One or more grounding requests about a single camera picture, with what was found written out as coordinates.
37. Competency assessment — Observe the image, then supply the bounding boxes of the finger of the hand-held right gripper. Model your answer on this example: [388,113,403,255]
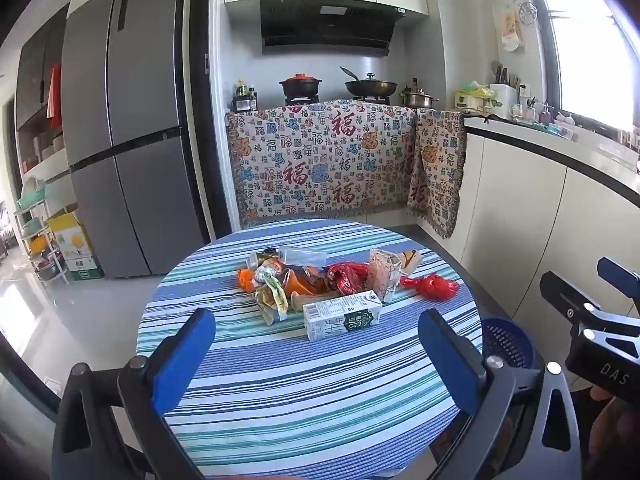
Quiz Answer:
[539,270,602,329]
[596,256,640,312]

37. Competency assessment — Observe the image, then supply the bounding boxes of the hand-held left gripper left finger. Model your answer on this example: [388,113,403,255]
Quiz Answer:
[51,307,217,480]

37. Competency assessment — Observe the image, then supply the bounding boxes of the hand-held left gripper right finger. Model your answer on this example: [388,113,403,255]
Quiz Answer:
[417,308,583,480]

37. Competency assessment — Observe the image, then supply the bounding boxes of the blue plastic basket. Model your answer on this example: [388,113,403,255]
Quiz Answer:
[480,317,538,371]

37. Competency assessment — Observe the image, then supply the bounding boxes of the crushed red soda can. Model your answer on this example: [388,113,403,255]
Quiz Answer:
[327,262,371,296]

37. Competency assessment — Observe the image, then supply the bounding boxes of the person's right hand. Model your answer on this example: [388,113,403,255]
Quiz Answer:
[582,385,640,480]

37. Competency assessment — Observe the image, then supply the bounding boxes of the red snack wrapper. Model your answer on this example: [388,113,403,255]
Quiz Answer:
[400,273,460,301]

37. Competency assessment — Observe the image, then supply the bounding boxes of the yellow green wrapper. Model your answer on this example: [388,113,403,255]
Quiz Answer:
[255,280,301,323]

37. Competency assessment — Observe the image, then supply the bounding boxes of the white kitchen counter cabinet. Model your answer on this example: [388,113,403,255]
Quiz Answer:
[417,125,640,321]

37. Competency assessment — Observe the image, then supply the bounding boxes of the clear patterned plastic wrapper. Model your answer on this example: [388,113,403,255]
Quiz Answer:
[369,248,403,303]

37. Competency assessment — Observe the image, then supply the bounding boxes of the white green milk carton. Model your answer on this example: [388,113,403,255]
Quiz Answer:
[302,290,383,342]

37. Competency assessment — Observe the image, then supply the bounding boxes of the striped blue tablecloth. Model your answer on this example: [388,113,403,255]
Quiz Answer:
[136,218,483,480]

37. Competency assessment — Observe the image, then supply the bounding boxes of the orange silver snack bag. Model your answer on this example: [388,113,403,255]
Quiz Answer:
[282,267,328,297]

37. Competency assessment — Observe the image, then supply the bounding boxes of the clear plastic box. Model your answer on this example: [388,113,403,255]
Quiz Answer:
[278,246,326,267]

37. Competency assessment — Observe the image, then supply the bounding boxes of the yellow cardboard box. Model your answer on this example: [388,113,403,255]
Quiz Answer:
[46,212,105,281]

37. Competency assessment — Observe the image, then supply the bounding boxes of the small printed cloth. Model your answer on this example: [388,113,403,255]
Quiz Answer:
[406,108,467,239]

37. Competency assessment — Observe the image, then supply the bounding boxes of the rack with basins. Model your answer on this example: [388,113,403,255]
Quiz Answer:
[14,175,68,286]

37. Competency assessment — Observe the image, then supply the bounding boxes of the white knife block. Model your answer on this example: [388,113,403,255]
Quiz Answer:
[489,62,521,111]

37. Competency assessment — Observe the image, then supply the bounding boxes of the yellow green containers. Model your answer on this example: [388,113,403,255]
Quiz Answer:
[454,82,493,111]

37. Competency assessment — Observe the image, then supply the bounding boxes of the large printed cloth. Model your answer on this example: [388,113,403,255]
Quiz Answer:
[225,100,418,228]

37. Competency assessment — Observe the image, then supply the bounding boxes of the window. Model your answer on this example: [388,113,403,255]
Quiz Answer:
[530,0,640,133]

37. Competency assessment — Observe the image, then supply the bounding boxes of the steel pot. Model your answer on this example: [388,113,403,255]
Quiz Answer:
[401,86,441,109]

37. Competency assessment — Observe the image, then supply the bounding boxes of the grey refrigerator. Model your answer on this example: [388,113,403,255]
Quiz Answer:
[59,0,208,281]

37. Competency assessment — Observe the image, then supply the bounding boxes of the condiment bottle rack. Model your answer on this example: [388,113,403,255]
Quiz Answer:
[234,79,258,112]

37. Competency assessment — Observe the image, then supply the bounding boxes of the black gas stove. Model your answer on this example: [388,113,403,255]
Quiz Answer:
[282,92,396,107]

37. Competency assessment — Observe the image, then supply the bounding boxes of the black wok with lid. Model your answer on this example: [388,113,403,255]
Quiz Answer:
[340,66,399,98]

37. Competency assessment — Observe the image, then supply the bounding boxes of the red hanging cloth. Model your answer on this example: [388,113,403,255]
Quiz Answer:
[47,64,63,131]

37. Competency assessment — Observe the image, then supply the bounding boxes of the clay pot with orange lid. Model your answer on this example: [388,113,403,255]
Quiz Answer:
[278,73,324,99]

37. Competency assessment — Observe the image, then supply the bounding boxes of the dark shelving cabinet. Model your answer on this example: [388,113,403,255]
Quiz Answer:
[14,5,71,176]

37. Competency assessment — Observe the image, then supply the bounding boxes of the black range hood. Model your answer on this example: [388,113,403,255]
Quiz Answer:
[259,0,407,57]

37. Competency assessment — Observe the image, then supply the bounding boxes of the wall hanging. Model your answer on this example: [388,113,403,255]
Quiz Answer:
[500,7,526,53]

